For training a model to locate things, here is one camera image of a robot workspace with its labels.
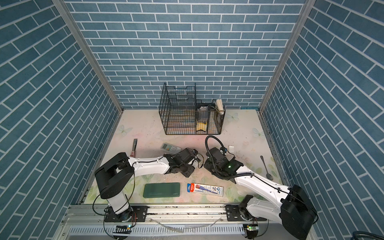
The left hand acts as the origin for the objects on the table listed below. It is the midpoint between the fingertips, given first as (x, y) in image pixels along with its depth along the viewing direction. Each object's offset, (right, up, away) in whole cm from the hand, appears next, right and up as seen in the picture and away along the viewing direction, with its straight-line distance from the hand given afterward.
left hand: (191, 170), depth 89 cm
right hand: (+7, +6, -7) cm, 12 cm away
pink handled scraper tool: (-38, +12, +8) cm, 41 cm away
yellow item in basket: (+7, +26, +9) cm, 29 cm away
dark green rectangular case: (-16, -9, -7) cm, 20 cm away
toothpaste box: (+8, -8, -9) cm, 14 cm away
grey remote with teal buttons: (-13, +12, +7) cm, 19 cm away
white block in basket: (+18, +39, +6) cm, 44 cm away
